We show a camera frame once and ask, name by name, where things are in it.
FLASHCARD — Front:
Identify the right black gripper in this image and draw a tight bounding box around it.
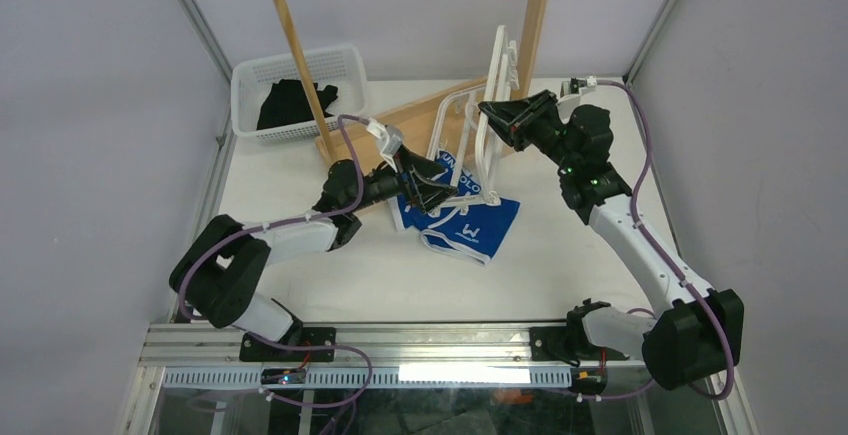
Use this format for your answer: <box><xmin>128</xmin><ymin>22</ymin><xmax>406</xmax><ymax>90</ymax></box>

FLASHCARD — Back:
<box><xmin>476</xmin><ymin>90</ymin><xmax>579</xmax><ymax>174</ymax></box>

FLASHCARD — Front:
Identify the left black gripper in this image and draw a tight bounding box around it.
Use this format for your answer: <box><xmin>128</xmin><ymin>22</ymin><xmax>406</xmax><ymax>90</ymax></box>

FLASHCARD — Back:
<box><xmin>347</xmin><ymin>145</ymin><xmax>456</xmax><ymax>213</ymax></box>

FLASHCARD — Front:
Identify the white plastic clip hanger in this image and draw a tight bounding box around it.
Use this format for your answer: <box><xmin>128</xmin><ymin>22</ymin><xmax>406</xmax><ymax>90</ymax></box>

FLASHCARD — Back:
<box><xmin>426</xmin><ymin>25</ymin><xmax>519</xmax><ymax>212</ymax></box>

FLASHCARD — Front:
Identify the blue boxer underwear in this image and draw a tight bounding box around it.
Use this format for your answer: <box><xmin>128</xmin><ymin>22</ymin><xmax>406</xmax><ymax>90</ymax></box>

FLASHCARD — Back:
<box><xmin>388</xmin><ymin>148</ymin><xmax>522</xmax><ymax>266</ymax></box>

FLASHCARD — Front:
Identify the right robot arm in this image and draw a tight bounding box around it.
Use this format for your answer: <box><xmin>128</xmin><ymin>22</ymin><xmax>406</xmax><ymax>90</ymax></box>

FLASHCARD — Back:
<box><xmin>478</xmin><ymin>90</ymin><xmax>744</xmax><ymax>400</ymax></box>

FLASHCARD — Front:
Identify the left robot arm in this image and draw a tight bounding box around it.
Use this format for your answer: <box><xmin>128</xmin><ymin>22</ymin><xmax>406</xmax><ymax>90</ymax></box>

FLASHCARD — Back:
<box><xmin>169</xmin><ymin>147</ymin><xmax>458</xmax><ymax>361</ymax></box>

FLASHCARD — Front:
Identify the wooden hanger stand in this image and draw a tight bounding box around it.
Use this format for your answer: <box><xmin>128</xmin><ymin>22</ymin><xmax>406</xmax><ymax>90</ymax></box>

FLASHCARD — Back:
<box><xmin>258</xmin><ymin>0</ymin><xmax>559</xmax><ymax>167</ymax></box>

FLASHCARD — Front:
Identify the black garment in basket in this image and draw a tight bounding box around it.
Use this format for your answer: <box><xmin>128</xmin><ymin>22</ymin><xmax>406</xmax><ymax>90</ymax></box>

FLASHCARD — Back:
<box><xmin>256</xmin><ymin>79</ymin><xmax>314</xmax><ymax>130</ymax></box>

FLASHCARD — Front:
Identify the white perforated plastic basket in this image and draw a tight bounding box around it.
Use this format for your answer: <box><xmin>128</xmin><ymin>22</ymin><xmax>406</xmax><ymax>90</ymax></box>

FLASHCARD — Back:
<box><xmin>231</xmin><ymin>44</ymin><xmax>369</xmax><ymax>144</ymax></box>

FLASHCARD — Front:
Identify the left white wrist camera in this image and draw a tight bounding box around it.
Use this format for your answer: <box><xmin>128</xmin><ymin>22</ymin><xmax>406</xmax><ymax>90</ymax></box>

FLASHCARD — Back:
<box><xmin>366</xmin><ymin>118</ymin><xmax>404</xmax><ymax>173</ymax></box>

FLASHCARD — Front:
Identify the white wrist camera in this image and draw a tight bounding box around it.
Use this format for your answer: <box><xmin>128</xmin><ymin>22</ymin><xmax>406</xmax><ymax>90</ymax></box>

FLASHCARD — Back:
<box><xmin>366</xmin><ymin>118</ymin><xmax>404</xmax><ymax>173</ymax></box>
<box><xmin>559</xmin><ymin>76</ymin><xmax>598</xmax><ymax>101</ymax></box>

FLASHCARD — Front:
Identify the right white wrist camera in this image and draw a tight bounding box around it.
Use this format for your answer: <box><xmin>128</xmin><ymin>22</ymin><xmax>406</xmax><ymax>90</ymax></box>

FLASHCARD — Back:
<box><xmin>559</xmin><ymin>76</ymin><xmax>598</xmax><ymax>101</ymax></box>

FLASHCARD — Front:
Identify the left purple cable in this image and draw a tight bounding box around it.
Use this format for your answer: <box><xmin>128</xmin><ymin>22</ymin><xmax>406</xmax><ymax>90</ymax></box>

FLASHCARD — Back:
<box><xmin>176</xmin><ymin>113</ymin><xmax>375</xmax><ymax>435</ymax></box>

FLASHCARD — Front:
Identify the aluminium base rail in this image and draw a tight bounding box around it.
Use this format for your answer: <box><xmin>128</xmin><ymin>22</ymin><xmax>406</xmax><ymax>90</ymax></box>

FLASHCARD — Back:
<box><xmin>139</xmin><ymin>321</ymin><xmax>648</xmax><ymax>394</ymax></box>

